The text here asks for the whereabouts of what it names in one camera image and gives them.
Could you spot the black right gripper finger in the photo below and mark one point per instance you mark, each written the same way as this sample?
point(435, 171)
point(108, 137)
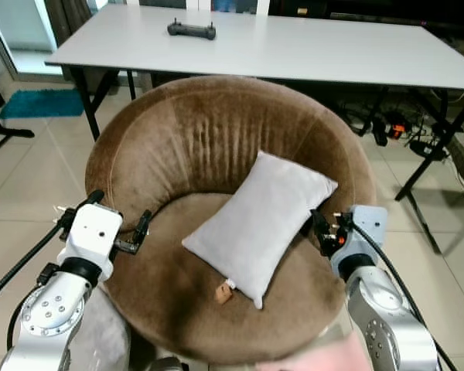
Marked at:
point(322, 233)

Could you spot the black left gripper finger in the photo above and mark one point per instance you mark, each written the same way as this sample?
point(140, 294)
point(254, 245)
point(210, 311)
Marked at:
point(143, 226)
point(95, 197)

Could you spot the grey rectangular pillow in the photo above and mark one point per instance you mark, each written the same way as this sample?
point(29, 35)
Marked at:
point(263, 220)

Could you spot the grey fuzzy pillow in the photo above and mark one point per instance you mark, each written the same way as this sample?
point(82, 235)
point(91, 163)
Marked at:
point(108, 332)

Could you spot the brown round velvet sofa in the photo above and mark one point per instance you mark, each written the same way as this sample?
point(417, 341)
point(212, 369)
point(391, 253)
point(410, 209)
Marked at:
point(185, 147)

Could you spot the teal floor rug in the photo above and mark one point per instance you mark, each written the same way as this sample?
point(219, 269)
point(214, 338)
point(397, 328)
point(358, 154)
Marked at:
point(42, 103)

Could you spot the black metal stand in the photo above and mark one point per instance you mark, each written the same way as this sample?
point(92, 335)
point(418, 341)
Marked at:
point(0, 127)

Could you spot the pink cloth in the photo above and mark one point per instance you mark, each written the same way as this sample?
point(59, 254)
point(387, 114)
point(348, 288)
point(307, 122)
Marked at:
point(317, 357)

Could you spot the black and orange device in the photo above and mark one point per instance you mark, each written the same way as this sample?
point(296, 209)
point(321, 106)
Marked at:
point(398, 127)

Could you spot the dark brown curtain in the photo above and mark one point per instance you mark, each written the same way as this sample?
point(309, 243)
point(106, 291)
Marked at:
point(68, 19)

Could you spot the white table with black legs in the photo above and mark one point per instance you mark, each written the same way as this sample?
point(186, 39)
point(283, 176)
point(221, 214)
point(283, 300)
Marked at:
point(294, 50)

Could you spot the black handheld controller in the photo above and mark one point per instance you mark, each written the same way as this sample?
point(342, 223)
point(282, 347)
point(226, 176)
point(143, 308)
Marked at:
point(191, 31)

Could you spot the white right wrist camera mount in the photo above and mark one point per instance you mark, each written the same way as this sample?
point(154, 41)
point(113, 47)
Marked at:
point(370, 228)

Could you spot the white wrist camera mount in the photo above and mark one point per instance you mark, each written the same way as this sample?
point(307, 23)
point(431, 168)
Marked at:
point(93, 230)
point(370, 228)

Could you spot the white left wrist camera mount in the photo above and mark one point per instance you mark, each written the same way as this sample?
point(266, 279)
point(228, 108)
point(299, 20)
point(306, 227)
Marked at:
point(93, 230)

